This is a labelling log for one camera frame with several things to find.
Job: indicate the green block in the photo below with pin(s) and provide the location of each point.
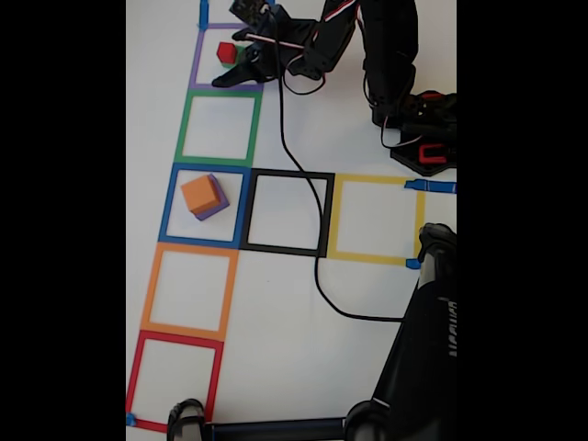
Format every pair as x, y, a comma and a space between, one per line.
238, 53

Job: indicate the small red cube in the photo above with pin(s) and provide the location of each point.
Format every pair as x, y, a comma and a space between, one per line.
226, 52

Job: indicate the orange block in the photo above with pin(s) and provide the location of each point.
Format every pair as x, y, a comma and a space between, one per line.
198, 193

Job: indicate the purple block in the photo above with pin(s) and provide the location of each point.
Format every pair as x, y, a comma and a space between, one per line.
216, 211

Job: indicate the blue tape strip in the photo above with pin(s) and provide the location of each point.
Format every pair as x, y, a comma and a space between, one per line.
436, 187
204, 11

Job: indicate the small blue tape piece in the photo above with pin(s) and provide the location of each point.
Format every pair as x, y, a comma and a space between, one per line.
412, 263
131, 419

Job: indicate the green square frame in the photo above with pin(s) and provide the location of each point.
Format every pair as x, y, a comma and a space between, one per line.
216, 93

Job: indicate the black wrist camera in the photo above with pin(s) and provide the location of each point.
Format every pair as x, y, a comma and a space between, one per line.
250, 8

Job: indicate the purple square frame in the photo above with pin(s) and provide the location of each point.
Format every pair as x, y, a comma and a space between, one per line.
197, 59

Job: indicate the black square frame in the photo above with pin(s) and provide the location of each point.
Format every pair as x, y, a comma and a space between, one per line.
289, 173

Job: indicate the blue square frame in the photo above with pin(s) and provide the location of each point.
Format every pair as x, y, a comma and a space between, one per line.
166, 206

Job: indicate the yellow square frame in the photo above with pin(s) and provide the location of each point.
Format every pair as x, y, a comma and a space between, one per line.
372, 179

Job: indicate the orange square frame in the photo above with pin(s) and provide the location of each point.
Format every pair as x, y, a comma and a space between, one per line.
193, 249

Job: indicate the red square frame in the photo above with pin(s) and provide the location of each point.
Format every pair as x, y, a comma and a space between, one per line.
179, 341

